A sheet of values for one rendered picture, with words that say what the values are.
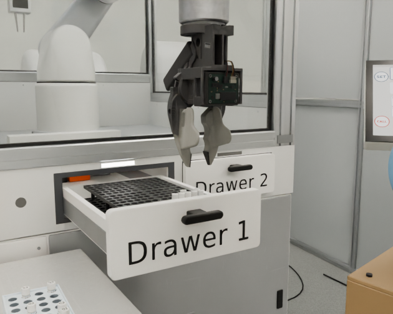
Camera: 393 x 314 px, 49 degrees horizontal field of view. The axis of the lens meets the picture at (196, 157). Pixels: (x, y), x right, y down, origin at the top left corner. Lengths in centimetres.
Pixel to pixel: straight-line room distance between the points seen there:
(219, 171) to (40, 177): 44
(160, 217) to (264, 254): 67
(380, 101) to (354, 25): 139
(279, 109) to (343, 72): 155
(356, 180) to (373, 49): 75
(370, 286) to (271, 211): 73
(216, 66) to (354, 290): 35
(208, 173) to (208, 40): 55
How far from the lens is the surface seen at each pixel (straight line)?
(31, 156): 97
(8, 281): 90
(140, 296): 114
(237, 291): 131
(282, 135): 128
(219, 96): 62
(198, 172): 110
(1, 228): 98
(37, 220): 99
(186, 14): 65
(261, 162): 122
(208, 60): 63
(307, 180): 306
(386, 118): 138
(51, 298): 73
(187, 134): 66
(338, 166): 283
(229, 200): 76
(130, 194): 88
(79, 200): 88
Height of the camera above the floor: 111
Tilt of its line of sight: 9 degrees down
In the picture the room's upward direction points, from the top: straight up
